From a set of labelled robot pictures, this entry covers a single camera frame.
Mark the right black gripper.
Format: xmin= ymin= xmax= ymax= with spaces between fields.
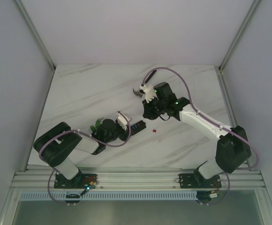
xmin=142 ymin=95 xmax=166 ymax=120

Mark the black fuse box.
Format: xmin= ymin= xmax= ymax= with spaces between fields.
xmin=131 ymin=120 xmax=146 ymax=136

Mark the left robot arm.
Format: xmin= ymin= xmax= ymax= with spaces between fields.
xmin=33 ymin=119 xmax=133 ymax=188

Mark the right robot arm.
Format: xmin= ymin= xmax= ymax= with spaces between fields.
xmin=140 ymin=82 xmax=251 ymax=188

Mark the green plastic tap fitting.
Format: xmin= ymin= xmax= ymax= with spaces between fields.
xmin=89 ymin=117 xmax=104 ymax=133

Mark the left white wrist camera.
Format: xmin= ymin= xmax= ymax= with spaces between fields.
xmin=117 ymin=111 xmax=132 ymax=131

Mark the claw hammer black handle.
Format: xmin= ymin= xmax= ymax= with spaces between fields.
xmin=131 ymin=69 xmax=157 ymax=98

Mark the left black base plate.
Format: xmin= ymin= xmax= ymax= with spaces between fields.
xmin=54 ymin=173 xmax=97 ymax=189

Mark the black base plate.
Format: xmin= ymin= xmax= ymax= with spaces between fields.
xmin=54 ymin=173 xmax=97 ymax=189
xmin=176 ymin=173 xmax=222 ymax=189

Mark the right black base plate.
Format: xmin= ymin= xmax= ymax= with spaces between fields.
xmin=176 ymin=173 xmax=222 ymax=189

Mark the right aluminium frame post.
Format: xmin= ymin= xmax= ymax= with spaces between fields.
xmin=219 ymin=0 xmax=262 ymax=72

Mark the aluminium frame post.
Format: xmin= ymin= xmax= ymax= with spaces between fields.
xmin=219 ymin=0 xmax=262 ymax=72
xmin=14 ymin=0 xmax=56 ymax=72

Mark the aluminium rail base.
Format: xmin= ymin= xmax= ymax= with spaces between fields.
xmin=10 ymin=165 xmax=265 ymax=191

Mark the white slotted cable duct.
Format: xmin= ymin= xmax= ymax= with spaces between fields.
xmin=18 ymin=191 xmax=221 ymax=202

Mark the left aluminium frame post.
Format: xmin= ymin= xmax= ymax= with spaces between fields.
xmin=14 ymin=0 xmax=56 ymax=72

